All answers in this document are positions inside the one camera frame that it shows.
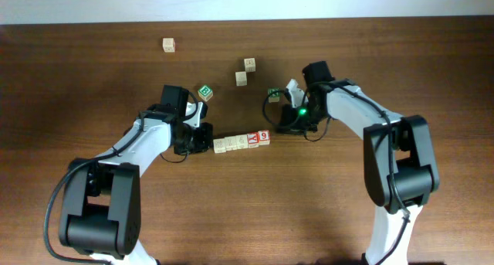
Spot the green N wooden block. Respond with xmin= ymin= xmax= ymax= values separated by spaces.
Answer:
xmin=268 ymin=88 xmax=282 ymax=103

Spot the blue bird picture block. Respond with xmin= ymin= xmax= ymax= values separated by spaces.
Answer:
xmin=258 ymin=130 xmax=271 ymax=145

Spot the plain wooden block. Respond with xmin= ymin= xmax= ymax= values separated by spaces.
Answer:
xmin=162 ymin=38 xmax=176 ymax=53
xmin=225 ymin=136 xmax=238 ymax=151

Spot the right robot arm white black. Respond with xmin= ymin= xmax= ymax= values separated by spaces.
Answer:
xmin=275 ymin=61 xmax=440 ymax=264

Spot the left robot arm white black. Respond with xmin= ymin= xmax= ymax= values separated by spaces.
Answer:
xmin=54 ymin=85 xmax=212 ymax=264

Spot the green B wooden block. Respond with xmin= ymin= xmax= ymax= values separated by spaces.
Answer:
xmin=198 ymin=84 xmax=213 ymax=102

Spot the wooden block below upper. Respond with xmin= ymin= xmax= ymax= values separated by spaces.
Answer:
xmin=235 ymin=71 xmax=248 ymax=87

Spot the wooden block upper middle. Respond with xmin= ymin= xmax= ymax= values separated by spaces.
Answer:
xmin=244 ymin=58 xmax=256 ymax=73

